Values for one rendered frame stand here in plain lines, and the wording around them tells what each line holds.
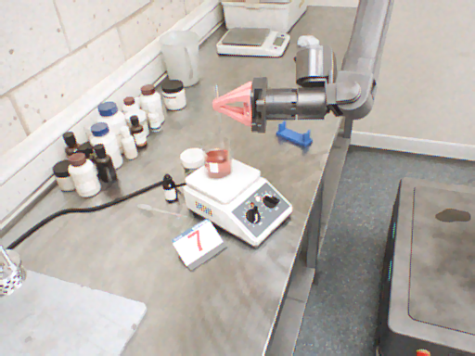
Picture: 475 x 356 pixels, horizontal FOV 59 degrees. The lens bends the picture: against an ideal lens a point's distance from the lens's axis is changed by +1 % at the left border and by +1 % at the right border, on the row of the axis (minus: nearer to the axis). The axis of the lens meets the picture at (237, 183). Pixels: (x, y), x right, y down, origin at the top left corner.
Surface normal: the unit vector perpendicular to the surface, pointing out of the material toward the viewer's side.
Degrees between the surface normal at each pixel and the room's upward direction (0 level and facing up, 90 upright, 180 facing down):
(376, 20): 46
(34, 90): 90
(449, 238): 0
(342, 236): 0
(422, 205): 0
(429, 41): 90
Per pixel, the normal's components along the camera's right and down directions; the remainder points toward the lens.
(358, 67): -0.37, -0.11
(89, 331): -0.07, -0.77
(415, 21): -0.33, 0.61
